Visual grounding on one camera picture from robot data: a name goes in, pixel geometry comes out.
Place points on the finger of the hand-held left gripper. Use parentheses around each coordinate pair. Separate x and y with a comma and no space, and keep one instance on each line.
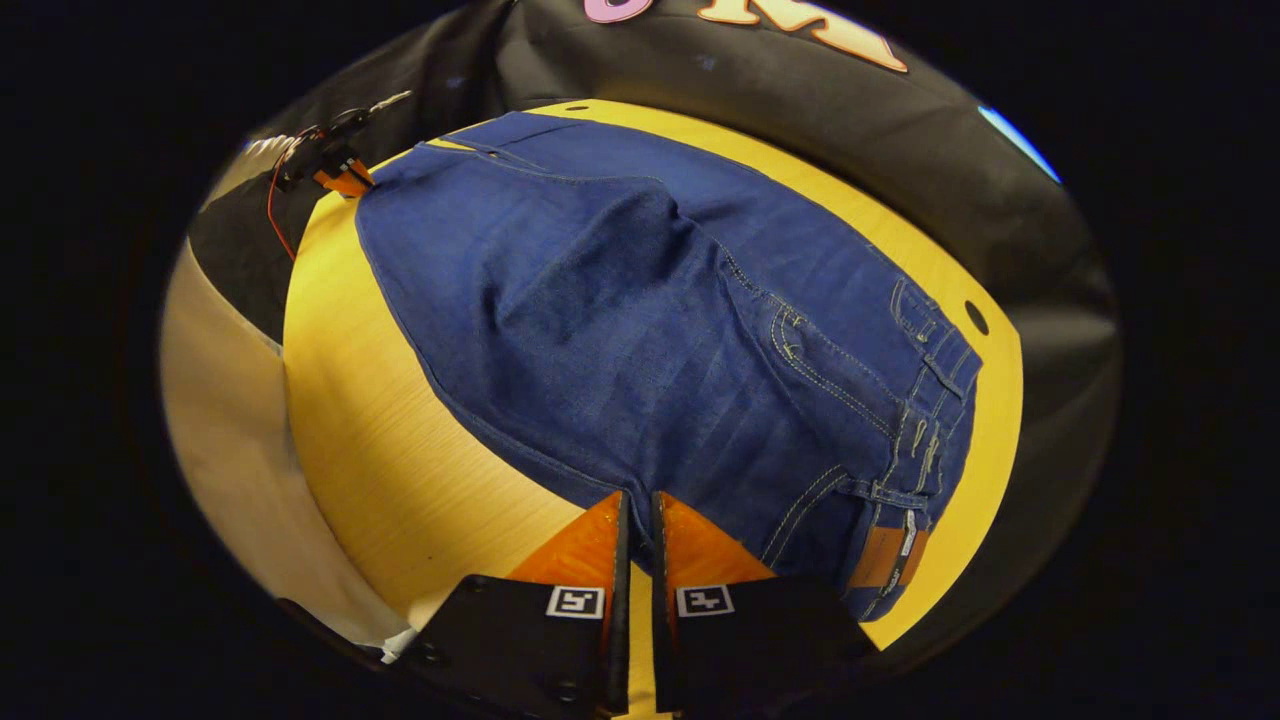
(347,181)

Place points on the black backdrop cloth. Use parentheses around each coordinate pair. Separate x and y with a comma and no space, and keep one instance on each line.
(850,120)

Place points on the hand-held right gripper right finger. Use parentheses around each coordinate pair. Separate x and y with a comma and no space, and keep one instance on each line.
(659,560)

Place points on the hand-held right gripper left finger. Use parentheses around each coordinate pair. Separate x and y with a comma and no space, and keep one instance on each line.
(622,560)

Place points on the blue jeans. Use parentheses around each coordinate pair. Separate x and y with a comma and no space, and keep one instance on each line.
(640,330)

